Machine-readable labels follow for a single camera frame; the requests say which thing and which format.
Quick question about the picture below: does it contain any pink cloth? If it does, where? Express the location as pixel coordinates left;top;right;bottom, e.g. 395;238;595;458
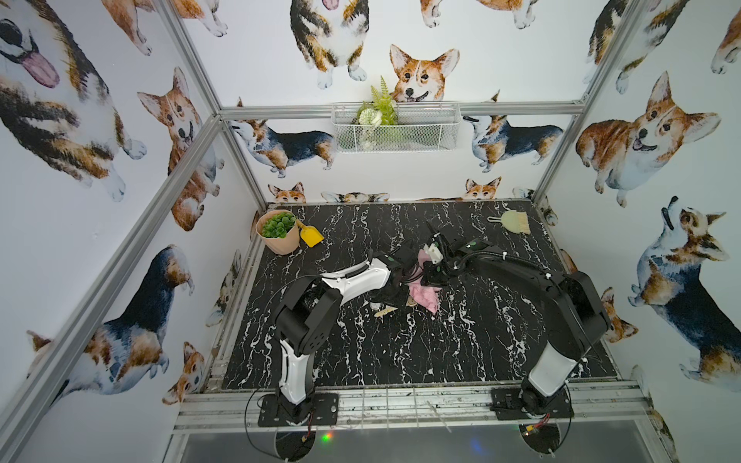
406;250;441;316

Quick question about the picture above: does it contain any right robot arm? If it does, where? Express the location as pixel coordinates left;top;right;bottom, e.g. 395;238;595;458
423;225;610;415

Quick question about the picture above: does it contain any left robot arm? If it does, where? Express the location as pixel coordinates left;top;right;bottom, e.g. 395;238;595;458
271;246;419;406

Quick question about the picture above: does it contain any beige hand brush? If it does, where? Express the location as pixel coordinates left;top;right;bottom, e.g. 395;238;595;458
486;210;531;235

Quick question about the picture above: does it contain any yellow toy shovel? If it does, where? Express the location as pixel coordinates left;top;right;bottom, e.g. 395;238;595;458
296;220;324;248

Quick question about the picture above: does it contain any terracotta pot green plant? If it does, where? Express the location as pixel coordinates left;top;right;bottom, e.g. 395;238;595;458
256;210;300;256

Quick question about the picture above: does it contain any green fern white flower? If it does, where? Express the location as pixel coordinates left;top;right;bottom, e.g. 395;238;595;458
353;77;399;150

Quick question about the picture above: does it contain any white wire wall basket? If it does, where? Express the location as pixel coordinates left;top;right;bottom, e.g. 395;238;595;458
331;102;462;152

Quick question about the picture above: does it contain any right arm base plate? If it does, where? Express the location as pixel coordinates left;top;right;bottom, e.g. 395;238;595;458
489;387;574;421

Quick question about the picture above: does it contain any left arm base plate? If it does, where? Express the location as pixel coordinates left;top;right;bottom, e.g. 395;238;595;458
258;394;340;428

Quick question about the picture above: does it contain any aluminium front rail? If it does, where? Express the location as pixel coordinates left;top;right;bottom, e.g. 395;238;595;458
173;381;650;434

